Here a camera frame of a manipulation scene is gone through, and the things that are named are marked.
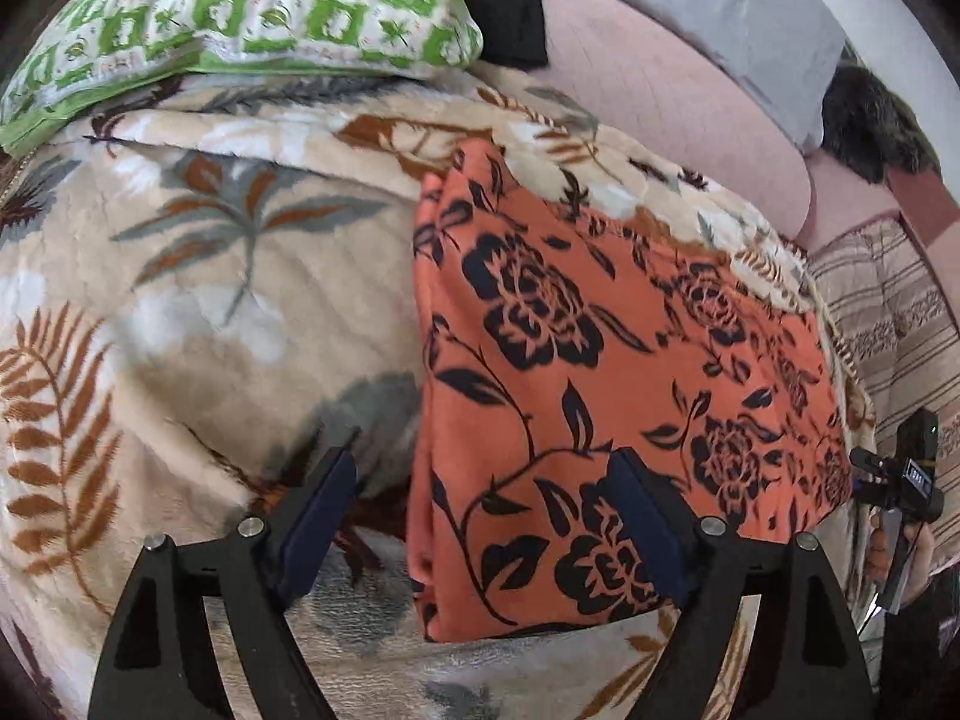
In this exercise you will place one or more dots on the striped beige bedsheet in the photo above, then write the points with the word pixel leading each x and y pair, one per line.
pixel 895 318

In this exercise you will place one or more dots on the dark furry cushion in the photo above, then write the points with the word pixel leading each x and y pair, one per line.
pixel 870 130

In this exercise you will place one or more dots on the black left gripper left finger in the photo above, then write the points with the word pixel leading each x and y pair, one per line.
pixel 158 659

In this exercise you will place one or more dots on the green white patterned pillow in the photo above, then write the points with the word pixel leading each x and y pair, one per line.
pixel 93 50

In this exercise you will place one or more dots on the grey pillow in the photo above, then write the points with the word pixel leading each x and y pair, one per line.
pixel 782 53

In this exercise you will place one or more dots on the right forearm black sleeve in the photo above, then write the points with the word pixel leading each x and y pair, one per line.
pixel 919 666

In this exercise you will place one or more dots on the cream leaf pattern blanket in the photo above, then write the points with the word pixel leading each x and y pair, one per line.
pixel 208 277

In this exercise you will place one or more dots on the pink padded headboard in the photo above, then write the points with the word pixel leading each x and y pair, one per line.
pixel 612 64

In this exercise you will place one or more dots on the orange black floral garment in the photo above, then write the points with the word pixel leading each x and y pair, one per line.
pixel 554 337

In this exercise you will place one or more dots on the right hand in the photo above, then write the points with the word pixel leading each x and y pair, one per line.
pixel 878 560

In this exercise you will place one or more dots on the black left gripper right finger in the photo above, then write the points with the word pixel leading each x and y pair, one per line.
pixel 801 657

